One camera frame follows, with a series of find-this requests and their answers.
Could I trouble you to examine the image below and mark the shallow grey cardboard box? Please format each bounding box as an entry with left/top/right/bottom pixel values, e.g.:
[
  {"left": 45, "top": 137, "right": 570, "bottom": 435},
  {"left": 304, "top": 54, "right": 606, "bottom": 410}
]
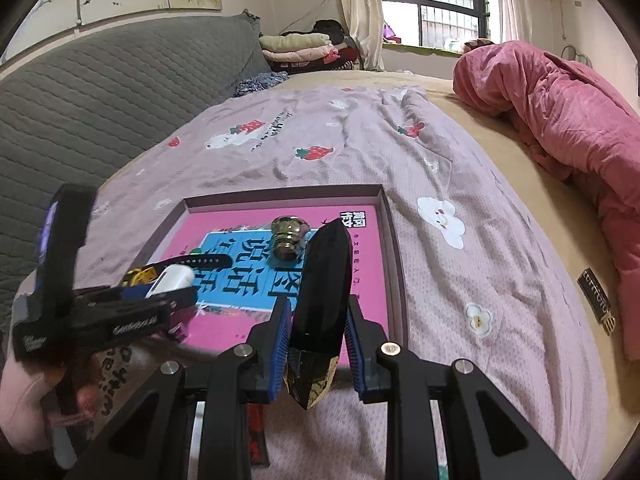
[{"left": 131, "top": 184, "right": 408, "bottom": 358}]

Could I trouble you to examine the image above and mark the pink blue book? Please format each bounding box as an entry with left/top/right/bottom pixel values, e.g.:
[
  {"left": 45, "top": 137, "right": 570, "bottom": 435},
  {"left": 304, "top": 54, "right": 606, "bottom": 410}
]
[{"left": 156, "top": 205, "right": 388, "bottom": 353}]

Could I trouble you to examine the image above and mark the pink crumpled quilt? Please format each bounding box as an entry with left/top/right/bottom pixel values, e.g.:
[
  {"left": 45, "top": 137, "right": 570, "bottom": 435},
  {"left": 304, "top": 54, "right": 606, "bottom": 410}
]
[{"left": 452, "top": 41, "right": 639, "bottom": 361}]

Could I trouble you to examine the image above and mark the pink strawberry print bedsheet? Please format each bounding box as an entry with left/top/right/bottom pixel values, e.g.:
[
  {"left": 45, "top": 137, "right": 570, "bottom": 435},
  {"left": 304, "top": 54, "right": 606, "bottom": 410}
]
[{"left": 76, "top": 87, "right": 606, "bottom": 479}]

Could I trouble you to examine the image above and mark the white earbuds case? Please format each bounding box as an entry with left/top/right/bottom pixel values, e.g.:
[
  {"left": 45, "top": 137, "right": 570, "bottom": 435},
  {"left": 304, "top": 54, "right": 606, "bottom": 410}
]
[{"left": 146, "top": 264, "right": 195, "bottom": 298}]

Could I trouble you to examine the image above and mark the yellow black wristwatch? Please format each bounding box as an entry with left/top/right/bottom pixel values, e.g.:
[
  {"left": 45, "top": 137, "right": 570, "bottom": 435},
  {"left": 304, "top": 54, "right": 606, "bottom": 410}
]
[{"left": 119, "top": 252, "right": 234, "bottom": 291}]

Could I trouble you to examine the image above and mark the brass metal knob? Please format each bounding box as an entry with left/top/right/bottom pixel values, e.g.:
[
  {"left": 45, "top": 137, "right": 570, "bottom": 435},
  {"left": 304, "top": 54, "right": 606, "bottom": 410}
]
[{"left": 270, "top": 216, "right": 310, "bottom": 263}]

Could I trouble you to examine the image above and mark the beige mattress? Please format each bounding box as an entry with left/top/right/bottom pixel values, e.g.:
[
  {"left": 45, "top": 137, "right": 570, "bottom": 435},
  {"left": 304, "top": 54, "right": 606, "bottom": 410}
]
[{"left": 278, "top": 70, "right": 639, "bottom": 474}]

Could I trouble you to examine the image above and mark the black framed window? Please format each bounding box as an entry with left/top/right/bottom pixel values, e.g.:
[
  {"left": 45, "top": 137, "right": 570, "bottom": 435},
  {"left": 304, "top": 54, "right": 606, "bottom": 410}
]
[{"left": 382, "top": 0, "right": 497, "bottom": 52}]

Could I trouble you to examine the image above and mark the stack of folded clothes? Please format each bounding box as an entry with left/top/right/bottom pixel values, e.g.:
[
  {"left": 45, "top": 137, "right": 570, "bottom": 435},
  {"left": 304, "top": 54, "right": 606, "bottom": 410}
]
[{"left": 259, "top": 20, "right": 363, "bottom": 75}]

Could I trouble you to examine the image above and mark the left hand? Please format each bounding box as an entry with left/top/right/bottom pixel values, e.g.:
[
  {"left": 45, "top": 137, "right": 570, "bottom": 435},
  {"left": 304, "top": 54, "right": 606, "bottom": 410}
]
[{"left": 1, "top": 349, "right": 102, "bottom": 456}]

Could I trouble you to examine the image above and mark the grey quilted headboard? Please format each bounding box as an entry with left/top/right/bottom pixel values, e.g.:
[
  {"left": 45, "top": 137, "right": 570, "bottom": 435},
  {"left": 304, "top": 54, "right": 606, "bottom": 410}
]
[{"left": 1, "top": 11, "right": 268, "bottom": 325}]

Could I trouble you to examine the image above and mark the cream window curtain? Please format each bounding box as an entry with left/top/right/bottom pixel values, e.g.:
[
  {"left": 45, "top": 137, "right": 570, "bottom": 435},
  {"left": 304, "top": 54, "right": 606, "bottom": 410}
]
[{"left": 341, "top": 0, "right": 384, "bottom": 72}]

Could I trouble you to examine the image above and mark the black gold lipstick tube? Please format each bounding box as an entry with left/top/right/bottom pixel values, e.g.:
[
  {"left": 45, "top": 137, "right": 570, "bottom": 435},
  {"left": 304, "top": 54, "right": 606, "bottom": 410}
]
[{"left": 285, "top": 219, "right": 352, "bottom": 410}]

